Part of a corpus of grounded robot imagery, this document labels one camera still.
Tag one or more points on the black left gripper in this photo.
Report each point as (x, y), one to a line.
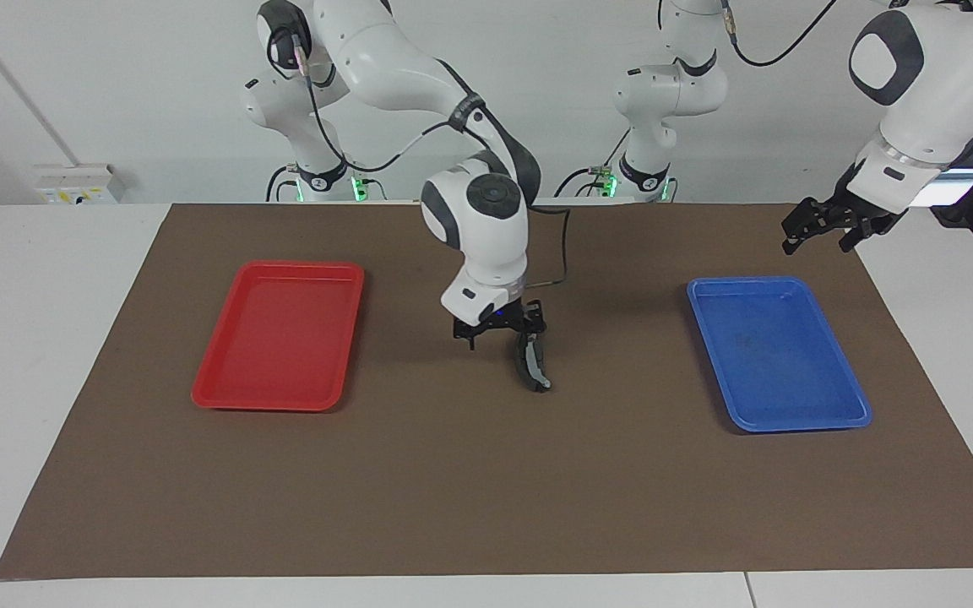
(850, 207)

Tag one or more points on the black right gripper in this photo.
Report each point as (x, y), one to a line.
(495, 319)

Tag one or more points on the brake pad with metal clips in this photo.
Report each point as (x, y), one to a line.
(529, 367)

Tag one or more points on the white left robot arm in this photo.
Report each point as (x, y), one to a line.
(934, 84)

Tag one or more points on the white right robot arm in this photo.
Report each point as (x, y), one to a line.
(486, 236)

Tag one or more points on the blue plastic tray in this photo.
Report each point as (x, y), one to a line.
(778, 355)

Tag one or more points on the brown table mat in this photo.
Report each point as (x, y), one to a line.
(503, 473)

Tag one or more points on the red plastic tray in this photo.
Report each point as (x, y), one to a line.
(279, 338)

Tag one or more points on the white wall socket box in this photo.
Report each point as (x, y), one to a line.
(81, 184)

